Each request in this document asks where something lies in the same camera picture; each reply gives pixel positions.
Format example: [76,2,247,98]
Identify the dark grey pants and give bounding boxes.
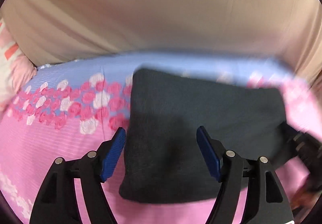
[119,69,293,204]

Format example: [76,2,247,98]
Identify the pink rose bed sheet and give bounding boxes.
[1,52,321,223]

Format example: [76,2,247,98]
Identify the pink rabbit cartoon pillow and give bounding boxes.
[0,19,37,112]

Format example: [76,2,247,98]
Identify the beige curtain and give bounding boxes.
[1,0,321,82]

